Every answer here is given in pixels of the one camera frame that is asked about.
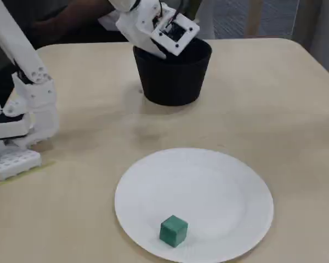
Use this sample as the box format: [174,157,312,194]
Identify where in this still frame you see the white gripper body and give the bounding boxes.
[109,0,179,42]

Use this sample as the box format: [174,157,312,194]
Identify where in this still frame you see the white fixed gripper finger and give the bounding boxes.
[131,37,168,60]

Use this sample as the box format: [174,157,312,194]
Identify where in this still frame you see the green cube block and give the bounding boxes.
[158,215,189,249]

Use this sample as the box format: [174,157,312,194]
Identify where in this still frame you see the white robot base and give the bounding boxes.
[0,75,60,151]

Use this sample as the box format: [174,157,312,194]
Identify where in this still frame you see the black pot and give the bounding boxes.
[133,38,213,107]

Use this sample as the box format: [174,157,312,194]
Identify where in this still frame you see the white paper plate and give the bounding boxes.
[114,147,275,263]

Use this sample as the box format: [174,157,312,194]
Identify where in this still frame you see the yellow-green tape strip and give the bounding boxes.
[0,161,56,189]

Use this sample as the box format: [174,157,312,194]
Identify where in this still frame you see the white perforated mounting plate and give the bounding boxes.
[0,149,42,181]

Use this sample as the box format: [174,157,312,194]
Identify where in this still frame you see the black camera cable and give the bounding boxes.
[157,0,189,28]

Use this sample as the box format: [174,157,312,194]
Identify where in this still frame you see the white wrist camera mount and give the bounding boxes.
[150,13,200,57]

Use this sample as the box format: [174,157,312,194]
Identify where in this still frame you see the light wooden post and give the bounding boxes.
[248,0,264,38]

